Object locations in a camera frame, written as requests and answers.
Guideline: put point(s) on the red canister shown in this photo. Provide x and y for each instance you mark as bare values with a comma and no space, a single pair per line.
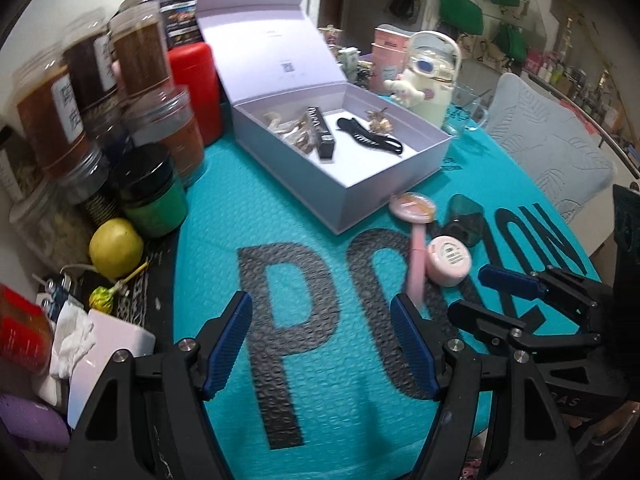
197,90

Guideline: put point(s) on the glass mug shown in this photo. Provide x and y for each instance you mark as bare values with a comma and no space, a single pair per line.
462,115

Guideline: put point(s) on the small blue white gadget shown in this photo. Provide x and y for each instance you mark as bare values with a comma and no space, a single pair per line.
57,290

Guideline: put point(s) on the small jar dark contents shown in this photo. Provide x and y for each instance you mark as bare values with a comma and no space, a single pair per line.
92,185

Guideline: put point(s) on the black patterned cloth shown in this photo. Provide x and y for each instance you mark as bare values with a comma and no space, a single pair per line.
155,285

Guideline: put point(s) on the yellow lemon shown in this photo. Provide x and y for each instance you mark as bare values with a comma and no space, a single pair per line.
116,250

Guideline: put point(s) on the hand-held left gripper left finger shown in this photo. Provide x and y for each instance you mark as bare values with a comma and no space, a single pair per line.
227,350

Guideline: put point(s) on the gold ornament hair clip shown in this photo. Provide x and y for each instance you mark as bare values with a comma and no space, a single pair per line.
379,120

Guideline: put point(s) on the dark blue jar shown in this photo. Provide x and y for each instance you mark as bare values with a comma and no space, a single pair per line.
110,132

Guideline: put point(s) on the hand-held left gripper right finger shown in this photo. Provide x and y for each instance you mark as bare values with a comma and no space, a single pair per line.
415,350

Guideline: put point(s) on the row of small bottles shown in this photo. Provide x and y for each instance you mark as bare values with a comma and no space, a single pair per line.
575,80

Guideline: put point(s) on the cream cartoon water bottle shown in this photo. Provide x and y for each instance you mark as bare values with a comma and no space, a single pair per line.
425,90

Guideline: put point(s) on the black hair clip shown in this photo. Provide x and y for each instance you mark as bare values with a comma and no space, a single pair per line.
365,137

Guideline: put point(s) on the beige hair claw clip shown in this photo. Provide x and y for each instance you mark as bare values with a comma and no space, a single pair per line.
290,130

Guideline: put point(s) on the red label bottle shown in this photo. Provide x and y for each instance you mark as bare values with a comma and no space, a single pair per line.
22,330

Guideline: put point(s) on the jar of pale dried pieces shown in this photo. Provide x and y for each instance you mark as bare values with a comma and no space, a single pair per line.
50,230

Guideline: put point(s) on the teal bubble mailer mat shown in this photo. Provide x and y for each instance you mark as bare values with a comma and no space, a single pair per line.
340,410

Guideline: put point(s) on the pink paper cup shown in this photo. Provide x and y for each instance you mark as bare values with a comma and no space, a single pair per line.
385,62
392,36

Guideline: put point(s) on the dark translucent square container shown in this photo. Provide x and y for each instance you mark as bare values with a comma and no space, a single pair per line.
462,222

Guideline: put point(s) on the orange content jar white label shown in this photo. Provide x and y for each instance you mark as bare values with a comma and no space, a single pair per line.
47,120

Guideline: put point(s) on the grey quilted chair cushion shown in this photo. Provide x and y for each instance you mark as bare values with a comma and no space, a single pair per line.
545,155

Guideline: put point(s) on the clear jar dark label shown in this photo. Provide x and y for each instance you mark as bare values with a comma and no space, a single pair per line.
139,0

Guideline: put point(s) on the short jar brown label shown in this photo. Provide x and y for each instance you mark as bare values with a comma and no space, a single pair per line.
170,135

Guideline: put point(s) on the lavender gift box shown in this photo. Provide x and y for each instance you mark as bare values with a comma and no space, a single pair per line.
280,35

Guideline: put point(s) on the small panda glass cup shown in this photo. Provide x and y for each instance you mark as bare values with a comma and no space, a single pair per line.
331,35

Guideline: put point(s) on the yellow wrapped lollipop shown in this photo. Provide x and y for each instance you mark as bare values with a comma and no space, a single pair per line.
100,299

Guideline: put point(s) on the pink cosmetic tube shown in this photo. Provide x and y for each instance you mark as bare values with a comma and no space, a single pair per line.
417,260

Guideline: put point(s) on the purple box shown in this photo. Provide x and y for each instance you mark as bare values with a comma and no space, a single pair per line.
30,422

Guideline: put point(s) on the slim black cosmetic box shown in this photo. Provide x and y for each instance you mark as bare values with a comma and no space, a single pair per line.
322,135

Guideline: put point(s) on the green tote bag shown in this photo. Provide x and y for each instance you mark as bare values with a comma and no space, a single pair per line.
511,42
460,10

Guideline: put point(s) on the pale pink box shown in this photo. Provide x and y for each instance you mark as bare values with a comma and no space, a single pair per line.
115,345

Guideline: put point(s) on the small green white carton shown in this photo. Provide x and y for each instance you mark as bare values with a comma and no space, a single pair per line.
349,62

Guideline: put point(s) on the tall jar brown label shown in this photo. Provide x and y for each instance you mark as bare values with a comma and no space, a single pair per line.
142,55

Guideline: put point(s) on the orange pink round compact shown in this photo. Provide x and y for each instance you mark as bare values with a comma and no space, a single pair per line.
411,207

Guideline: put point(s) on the pink round case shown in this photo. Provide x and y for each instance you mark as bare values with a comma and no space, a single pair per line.
449,260

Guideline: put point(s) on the green jar black lid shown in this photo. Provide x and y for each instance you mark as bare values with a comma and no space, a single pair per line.
155,205

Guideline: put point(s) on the dark content jar white label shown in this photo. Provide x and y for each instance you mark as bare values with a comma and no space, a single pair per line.
85,65

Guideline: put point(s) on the slim pack of dried slices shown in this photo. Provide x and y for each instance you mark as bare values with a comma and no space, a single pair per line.
12,165

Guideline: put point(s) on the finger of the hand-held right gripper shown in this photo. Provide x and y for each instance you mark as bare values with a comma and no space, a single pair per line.
510,282
480,317

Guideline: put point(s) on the crumpled white tissue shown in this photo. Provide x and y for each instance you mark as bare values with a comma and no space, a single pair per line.
72,340

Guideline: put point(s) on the black snack pouch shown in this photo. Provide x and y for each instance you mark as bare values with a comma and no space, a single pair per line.
180,15

